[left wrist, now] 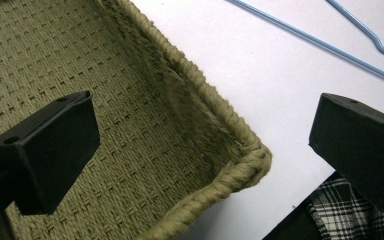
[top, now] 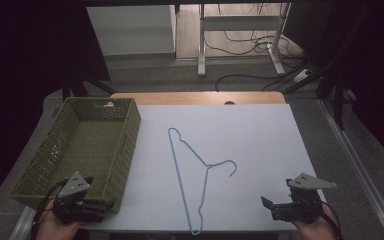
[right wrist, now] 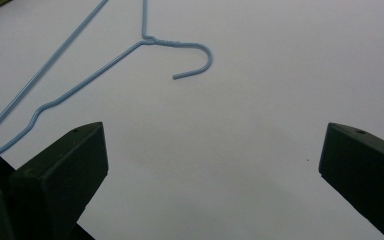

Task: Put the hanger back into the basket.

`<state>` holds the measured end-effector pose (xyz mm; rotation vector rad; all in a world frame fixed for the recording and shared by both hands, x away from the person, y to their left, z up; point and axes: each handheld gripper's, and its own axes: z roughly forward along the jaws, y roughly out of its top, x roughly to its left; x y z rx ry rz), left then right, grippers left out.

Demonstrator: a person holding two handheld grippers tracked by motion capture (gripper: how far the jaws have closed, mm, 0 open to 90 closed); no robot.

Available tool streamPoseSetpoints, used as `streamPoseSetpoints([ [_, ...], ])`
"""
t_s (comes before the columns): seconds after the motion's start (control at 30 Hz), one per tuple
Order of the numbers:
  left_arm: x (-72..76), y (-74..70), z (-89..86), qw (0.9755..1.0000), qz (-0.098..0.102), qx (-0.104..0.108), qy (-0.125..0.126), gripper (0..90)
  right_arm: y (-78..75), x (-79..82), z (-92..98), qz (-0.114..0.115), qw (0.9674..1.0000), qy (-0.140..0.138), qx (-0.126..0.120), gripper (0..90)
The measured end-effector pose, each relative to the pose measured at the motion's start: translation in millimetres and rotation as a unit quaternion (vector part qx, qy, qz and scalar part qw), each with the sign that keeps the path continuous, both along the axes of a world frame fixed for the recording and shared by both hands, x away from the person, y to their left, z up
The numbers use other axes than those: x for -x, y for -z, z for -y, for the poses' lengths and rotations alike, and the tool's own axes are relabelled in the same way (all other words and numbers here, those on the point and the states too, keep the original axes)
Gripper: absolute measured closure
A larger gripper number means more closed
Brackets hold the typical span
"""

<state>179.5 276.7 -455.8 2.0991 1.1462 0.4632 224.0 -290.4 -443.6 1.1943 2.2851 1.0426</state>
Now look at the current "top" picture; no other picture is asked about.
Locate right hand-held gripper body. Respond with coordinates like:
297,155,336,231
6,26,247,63
270,172,338,224

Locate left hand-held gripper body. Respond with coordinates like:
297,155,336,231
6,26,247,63
52,170,95,224

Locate person's right hand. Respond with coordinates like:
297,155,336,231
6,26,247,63
292,202,340,240

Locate person's left hand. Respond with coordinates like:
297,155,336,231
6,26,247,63
34,199,83,240

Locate olive green woven basket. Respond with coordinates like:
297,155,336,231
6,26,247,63
9,96,142,214

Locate white table mat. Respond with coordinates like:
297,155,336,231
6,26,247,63
79,103,327,233

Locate black stand legs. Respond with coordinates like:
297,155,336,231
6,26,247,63
60,75,117,100

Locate black curtain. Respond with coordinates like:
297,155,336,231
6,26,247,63
0,0,112,214
283,0,384,173

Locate white power strip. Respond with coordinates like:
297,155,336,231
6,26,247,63
293,68,312,84

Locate white cabinet panel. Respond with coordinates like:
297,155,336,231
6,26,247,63
86,4,178,58

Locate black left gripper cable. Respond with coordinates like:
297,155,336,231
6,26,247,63
32,178,70,236

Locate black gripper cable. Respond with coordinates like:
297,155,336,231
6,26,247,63
320,200,344,240
32,178,70,236

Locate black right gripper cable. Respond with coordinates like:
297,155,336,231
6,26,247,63
320,200,344,240

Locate short metal rail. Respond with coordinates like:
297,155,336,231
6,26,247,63
9,205,38,240

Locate long metal floor rail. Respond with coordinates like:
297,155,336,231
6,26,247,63
317,98,384,240

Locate blue wire clothes hanger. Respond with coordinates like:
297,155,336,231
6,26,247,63
167,127,239,237

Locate black floor cables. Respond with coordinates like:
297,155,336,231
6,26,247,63
203,3,314,93

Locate white metal desk frame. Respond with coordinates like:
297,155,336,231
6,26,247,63
197,3,292,78

